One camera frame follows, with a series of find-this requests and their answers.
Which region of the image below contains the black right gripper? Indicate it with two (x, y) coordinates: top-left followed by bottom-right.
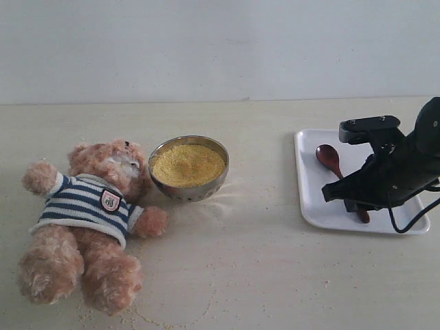
(321, 133), (439, 212)

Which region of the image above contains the dark red wooden spoon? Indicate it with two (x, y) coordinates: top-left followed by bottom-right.
(316, 144), (370, 223)

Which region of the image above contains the beige teddy bear striped sweater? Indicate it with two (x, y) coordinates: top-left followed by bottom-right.
(18, 140), (168, 315)

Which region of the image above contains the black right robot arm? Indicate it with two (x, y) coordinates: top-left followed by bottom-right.
(322, 97), (439, 210)

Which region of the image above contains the white rectangular plastic tray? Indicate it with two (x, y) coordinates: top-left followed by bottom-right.
(294, 129), (431, 236)

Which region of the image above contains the steel bowl of yellow millet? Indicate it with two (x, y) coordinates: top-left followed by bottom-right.
(148, 135), (229, 202)

